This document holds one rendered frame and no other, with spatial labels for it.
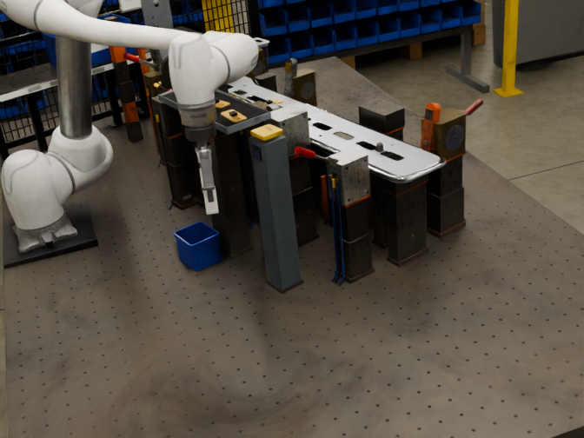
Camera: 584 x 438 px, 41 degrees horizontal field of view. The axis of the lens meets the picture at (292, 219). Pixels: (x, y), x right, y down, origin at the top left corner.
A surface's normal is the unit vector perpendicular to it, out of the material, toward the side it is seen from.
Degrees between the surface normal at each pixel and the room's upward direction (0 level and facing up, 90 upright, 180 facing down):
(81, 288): 0
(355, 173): 90
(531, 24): 90
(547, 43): 90
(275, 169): 90
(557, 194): 0
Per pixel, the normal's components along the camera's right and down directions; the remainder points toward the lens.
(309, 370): -0.10, -0.87
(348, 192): 0.59, 0.34
